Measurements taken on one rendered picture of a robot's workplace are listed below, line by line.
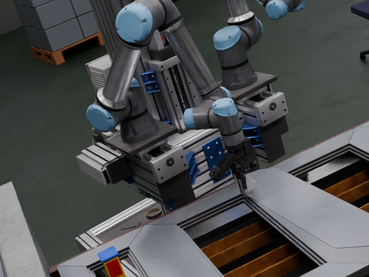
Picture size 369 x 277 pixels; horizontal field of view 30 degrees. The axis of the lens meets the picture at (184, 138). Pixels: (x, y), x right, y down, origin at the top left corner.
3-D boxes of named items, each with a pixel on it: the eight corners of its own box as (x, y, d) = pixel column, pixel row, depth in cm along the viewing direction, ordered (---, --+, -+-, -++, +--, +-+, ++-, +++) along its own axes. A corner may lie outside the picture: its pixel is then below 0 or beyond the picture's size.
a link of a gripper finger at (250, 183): (262, 195, 239) (255, 172, 235) (247, 201, 238) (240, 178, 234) (258, 192, 242) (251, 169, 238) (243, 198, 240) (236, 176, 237)
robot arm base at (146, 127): (116, 138, 273) (107, 116, 269) (147, 122, 278) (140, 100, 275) (132, 146, 260) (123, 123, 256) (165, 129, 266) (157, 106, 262)
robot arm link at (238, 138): (225, 138, 227) (216, 132, 234) (229, 150, 229) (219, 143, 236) (245, 129, 229) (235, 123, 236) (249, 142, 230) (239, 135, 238)
